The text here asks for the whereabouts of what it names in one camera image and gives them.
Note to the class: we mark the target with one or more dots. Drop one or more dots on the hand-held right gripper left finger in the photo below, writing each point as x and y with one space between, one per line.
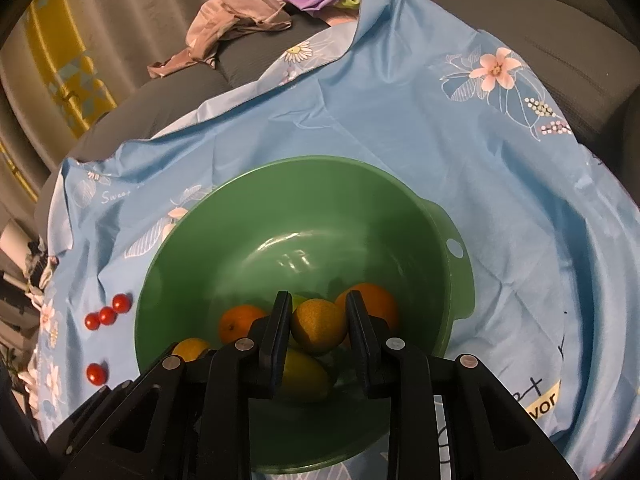
275 350

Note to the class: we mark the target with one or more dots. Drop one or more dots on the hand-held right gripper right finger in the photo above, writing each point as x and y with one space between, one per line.
362 350

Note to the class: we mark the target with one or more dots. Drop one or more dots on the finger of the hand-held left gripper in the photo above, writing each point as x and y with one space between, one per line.
95 405

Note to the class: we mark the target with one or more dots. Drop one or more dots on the red cherry tomato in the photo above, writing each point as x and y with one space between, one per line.
121 303
106 315
92 320
96 373

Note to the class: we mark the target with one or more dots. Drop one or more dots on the yellow-green lemon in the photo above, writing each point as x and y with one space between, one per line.
305 377

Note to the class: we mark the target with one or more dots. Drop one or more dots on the orange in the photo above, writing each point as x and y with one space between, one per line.
380 305
235 325

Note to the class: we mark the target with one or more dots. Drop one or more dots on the small tan round fruit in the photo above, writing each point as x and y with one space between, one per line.
190 347
319 325

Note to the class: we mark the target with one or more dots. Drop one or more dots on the green plastic bowl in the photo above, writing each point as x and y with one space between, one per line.
300 220

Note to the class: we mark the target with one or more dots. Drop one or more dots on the pile of black white clothes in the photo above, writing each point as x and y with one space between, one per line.
37 265

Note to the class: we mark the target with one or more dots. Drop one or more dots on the white paper roll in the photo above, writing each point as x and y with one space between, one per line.
12 240

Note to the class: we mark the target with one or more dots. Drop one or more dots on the blue floral cloth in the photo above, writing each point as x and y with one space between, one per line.
400 135

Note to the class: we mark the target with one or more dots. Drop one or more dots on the yellow patterned curtain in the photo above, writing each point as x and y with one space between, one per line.
65 75

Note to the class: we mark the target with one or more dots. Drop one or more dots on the beige pink garment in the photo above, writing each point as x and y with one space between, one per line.
235 15

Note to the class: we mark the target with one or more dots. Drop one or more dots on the yellow-green small item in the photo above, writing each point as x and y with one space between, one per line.
351 2

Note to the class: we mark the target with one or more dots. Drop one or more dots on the grey sofa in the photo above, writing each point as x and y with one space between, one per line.
500 5

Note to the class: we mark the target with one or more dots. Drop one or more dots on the beige curtain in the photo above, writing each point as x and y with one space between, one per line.
125 10

